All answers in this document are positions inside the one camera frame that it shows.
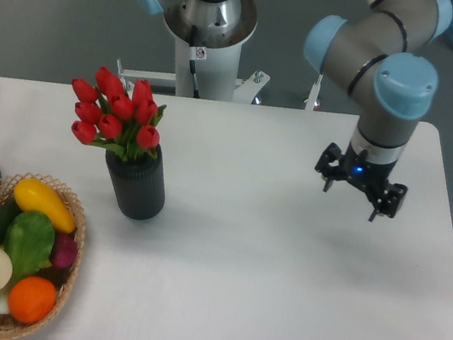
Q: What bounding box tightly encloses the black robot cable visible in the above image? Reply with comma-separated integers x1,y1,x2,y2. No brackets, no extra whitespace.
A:
180,24,212,100

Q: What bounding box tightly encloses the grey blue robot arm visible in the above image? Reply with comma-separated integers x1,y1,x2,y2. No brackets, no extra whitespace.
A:
136,0,453,217

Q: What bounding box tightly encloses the green lettuce leaf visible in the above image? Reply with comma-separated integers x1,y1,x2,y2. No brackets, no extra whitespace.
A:
3,211,55,286

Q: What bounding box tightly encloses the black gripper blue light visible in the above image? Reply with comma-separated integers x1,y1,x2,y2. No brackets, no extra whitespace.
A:
315,143,408,222

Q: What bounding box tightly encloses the purple red radish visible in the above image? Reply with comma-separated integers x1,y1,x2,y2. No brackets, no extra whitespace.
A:
49,233,78,269

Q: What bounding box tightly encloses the orange fruit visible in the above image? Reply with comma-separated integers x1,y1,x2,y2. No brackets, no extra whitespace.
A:
9,276,57,324

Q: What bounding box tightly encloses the white leek stalk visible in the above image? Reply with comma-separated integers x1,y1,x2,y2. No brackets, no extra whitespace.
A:
0,284,12,315

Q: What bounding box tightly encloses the yellow squash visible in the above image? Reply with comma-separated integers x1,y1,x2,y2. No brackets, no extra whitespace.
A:
14,177,77,234

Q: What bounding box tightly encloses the dark grey ribbed vase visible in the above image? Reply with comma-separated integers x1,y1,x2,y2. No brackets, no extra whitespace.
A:
105,146,165,221

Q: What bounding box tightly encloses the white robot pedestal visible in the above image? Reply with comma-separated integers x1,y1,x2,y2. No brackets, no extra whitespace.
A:
117,37,271,104

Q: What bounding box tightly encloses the red tulip bouquet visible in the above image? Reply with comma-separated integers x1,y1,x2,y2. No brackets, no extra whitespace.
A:
71,67,166,164

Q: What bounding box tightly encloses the woven wicker basket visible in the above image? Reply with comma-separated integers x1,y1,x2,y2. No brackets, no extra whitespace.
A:
0,173,86,340

